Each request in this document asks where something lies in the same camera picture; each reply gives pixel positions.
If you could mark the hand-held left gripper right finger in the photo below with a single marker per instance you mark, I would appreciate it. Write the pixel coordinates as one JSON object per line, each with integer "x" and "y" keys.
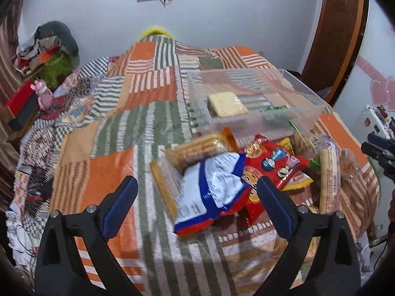
{"x": 276, "y": 209}

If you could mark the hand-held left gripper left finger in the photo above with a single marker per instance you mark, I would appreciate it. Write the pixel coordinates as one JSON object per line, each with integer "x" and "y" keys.
{"x": 118, "y": 209}

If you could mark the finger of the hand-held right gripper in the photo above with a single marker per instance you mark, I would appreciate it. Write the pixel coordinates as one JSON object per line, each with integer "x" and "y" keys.
{"x": 378, "y": 157}
{"x": 381, "y": 140}

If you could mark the clear bag of brown pastries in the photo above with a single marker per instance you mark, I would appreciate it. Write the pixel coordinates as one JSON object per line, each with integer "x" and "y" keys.
{"x": 348, "y": 165}

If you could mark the red snack bag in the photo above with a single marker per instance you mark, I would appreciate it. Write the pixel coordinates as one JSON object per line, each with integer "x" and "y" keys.
{"x": 271, "y": 160}

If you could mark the long tube of biscuits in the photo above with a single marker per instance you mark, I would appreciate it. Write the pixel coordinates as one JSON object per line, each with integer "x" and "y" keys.
{"x": 328, "y": 178}

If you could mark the clear pack of biscuits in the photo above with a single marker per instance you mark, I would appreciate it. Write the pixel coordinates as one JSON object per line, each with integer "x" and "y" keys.
{"x": 165, "y": 182}

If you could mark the yellow snack bag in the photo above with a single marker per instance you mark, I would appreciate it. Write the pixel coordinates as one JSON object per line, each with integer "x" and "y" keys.
{"x": 287, "y": 144}

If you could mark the blue and white chip bag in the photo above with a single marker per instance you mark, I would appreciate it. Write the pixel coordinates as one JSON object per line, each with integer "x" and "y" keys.
{"x": 213, "y": 188}

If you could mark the clear bag of cookies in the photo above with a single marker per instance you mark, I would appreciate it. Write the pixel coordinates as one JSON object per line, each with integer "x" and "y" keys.
{"x": 305, "y": 143}

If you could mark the green candy packet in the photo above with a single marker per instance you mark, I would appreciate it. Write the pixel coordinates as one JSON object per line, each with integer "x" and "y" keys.
{"x": 274, "y": 108}
{"x": 279, "y": 119}

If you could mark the clear pack of round crackers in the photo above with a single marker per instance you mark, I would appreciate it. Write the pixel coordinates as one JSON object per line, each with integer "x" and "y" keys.
{"x": 197, "y": 149}

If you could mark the pale cake block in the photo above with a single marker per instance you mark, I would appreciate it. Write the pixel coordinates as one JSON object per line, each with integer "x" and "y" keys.
{"x": 227, "y": 104}

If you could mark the clear plastic storage container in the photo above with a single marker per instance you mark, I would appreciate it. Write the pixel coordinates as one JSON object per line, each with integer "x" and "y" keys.
{"x": 197, "y": 98}

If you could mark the wardrobe with heart sliding door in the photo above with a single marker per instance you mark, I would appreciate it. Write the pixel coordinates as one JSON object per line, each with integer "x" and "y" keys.
{"x": 370, "y": 52}

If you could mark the orange green striped patchwork quilt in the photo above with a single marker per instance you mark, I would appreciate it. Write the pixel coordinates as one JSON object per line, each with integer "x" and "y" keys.
{"x": 123, "y": 123}

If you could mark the checkered printed cloth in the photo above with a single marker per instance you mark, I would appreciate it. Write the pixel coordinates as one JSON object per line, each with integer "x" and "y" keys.
{"x": 43, "y": 148}

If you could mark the wooden door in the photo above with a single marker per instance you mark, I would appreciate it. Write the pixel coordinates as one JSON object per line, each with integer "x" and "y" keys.
{"x": 333, "y": 21}

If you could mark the dark box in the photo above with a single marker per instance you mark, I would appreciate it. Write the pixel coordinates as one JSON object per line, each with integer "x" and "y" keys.
{"x": 24, "y": 115}

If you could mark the pink rabbit toy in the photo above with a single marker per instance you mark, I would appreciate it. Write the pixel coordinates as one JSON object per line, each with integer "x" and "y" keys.
{"x": 43, "y": 95}

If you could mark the red box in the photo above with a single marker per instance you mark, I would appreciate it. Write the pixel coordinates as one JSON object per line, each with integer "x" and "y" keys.
{"x": 20, "y": 98}

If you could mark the striped curtain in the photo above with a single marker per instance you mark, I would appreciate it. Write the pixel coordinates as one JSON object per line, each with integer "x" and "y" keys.
{"x": 9, "y": 67}

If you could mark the pile of clutter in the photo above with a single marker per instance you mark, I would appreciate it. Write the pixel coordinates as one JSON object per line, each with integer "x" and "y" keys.
{"x": 32, "y": 52}

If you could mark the yellow curved foam object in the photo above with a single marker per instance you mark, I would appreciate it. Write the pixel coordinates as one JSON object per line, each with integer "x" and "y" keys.
{"x": 154, "y": 31}

